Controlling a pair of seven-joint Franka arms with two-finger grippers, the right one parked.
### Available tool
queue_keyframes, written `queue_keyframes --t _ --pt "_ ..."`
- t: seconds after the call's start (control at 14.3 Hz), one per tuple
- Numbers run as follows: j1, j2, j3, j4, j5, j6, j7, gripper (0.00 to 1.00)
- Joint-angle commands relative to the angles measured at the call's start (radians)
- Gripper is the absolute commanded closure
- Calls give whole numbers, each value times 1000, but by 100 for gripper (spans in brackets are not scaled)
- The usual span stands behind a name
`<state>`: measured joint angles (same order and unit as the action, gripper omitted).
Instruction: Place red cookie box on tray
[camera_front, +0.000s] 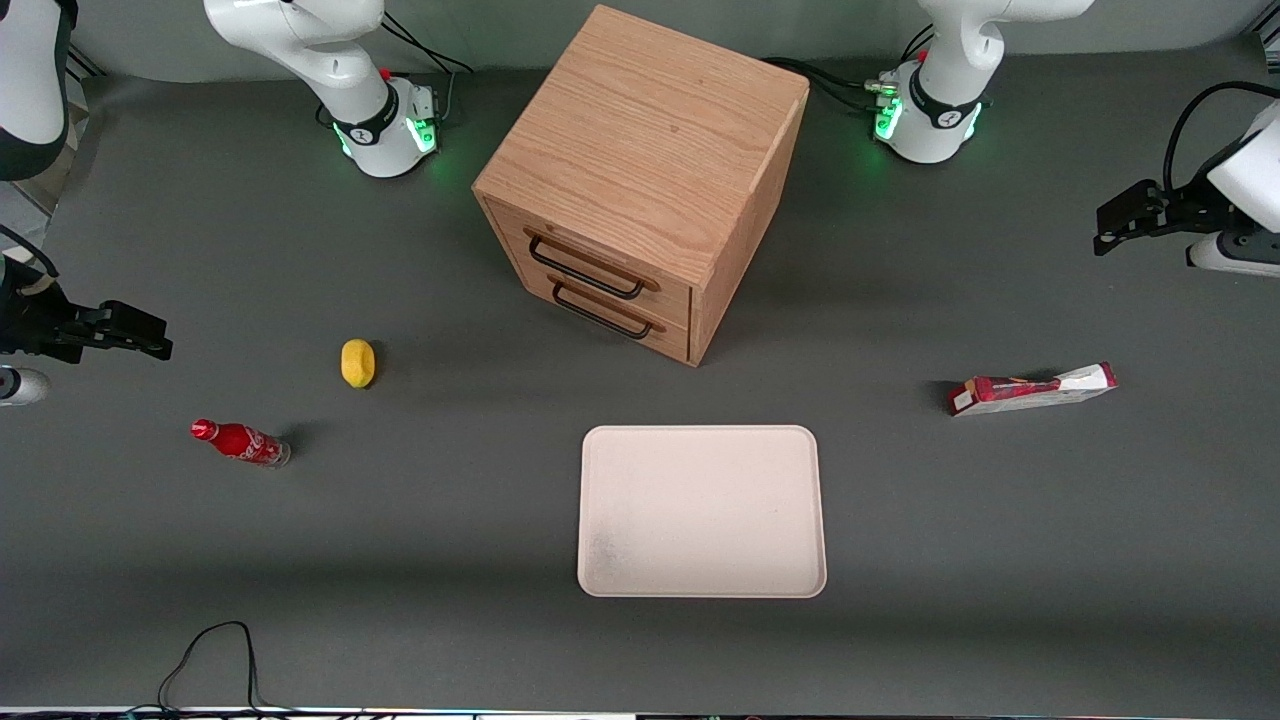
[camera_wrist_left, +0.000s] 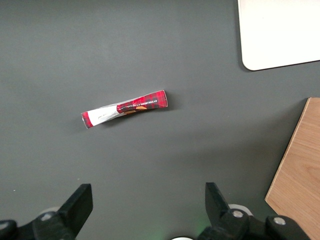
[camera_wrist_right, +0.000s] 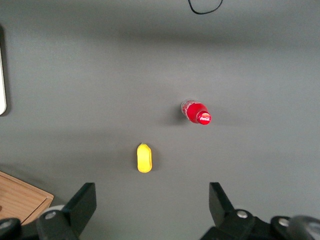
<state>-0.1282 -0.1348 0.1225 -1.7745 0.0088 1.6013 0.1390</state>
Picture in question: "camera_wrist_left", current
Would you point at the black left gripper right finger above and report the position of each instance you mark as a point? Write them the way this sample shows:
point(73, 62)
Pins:
point(225, 220)

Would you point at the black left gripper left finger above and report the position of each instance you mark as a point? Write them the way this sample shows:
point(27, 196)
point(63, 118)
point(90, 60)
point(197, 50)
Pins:
point(67, 215)

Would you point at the light wooden board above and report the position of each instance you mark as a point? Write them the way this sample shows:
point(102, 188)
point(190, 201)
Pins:
point(300, 180)

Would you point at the cream white plastic tray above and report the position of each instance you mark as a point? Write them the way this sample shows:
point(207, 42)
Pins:
point(280, 32)

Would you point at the red tartan shortbread cookie box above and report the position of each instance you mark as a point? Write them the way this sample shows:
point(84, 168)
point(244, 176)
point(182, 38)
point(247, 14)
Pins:
point(130, 108)

